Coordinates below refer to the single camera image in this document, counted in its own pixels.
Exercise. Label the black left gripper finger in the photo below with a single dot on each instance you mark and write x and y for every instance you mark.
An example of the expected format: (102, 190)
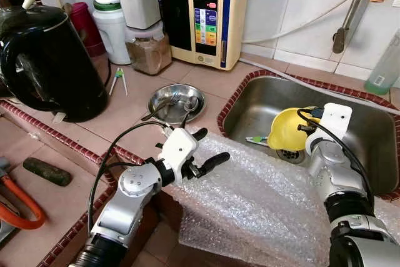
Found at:
(200, 134)
(214, 163)

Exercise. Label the yellow plastic cup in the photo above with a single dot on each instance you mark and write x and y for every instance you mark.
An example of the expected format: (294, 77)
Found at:
(284, 130)

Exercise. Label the small steel bowl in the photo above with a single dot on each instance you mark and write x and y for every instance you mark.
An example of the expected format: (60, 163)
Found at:
(178, 95)

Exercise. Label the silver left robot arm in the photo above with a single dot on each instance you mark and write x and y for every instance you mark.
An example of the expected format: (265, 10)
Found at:
(125, 198)

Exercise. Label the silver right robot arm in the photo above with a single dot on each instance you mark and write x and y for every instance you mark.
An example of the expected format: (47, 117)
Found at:
(337, 179)

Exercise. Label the grey counter pipe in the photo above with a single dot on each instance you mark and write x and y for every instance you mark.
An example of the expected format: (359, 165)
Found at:
(312, 82)

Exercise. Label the green white toothbrush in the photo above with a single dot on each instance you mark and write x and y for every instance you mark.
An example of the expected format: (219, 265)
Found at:
(256, 139)

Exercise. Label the clear bubble wrap sheet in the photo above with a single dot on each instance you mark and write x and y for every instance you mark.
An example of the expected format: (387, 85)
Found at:
(250, 198)

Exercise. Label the stainless steel sink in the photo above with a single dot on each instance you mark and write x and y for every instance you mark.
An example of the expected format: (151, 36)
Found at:
(369, 136)

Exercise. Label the clear bottle green soap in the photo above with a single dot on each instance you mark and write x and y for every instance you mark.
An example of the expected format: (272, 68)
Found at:
(382, 73)

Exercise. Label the clear jar brown powder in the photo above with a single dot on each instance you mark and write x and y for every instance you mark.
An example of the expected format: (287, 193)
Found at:
(150, 54)

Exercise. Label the metal faucet lever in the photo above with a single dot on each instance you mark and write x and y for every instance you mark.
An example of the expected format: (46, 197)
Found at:
(340, 39)

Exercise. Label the green white small tongs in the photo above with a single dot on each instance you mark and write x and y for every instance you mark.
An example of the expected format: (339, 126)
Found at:
(119, 74)

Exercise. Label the beige water ionizer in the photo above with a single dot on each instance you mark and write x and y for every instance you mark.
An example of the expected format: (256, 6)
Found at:
(187, 23)

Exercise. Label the white bottle green band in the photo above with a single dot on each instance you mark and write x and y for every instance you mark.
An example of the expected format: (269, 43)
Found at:
(112, 32)

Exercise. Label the maroon plastic cup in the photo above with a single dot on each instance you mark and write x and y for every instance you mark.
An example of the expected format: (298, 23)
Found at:
(84, 26)

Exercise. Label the black electric kettle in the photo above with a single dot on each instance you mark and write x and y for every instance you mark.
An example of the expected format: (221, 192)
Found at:
(50, 60)

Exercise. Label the grey gas regulator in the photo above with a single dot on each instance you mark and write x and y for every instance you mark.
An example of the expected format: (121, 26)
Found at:
(5, 167)

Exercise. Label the grey gas stove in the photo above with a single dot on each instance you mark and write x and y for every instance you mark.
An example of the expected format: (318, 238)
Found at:
(6, 229)

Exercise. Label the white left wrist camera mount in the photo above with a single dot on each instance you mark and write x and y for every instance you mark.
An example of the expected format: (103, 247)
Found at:
(178, 151)

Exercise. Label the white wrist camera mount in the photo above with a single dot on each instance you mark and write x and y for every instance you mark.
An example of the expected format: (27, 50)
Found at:
(178, 151)
(337, 120)

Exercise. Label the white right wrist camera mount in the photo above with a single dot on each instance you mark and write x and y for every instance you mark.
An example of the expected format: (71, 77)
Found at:
(337, 120)

